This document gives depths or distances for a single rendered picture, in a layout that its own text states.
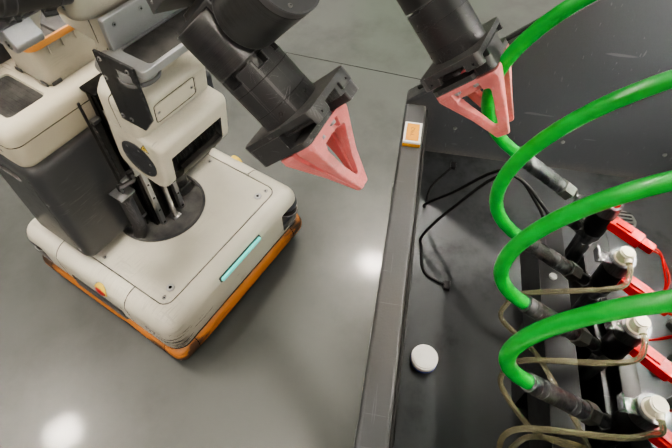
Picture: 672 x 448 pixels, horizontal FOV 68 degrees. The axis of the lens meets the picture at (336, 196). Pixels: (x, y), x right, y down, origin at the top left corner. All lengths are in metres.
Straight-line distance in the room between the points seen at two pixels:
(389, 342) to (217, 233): 1.02
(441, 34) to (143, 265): 1.27
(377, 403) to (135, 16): 0.75
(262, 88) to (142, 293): 1.20
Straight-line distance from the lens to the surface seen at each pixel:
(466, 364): 0.81
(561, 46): 0.90
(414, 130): 0.89
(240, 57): 0.41
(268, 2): 0.35
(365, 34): 2.85
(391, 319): 0.69
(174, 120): 1.18
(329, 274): 1.81
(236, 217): 1.63
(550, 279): 0.73
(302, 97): 0.42
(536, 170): 0.62
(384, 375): 0.66
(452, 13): 0.51
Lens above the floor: 1.57
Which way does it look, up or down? 51 degrees down
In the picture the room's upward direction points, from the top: straight up
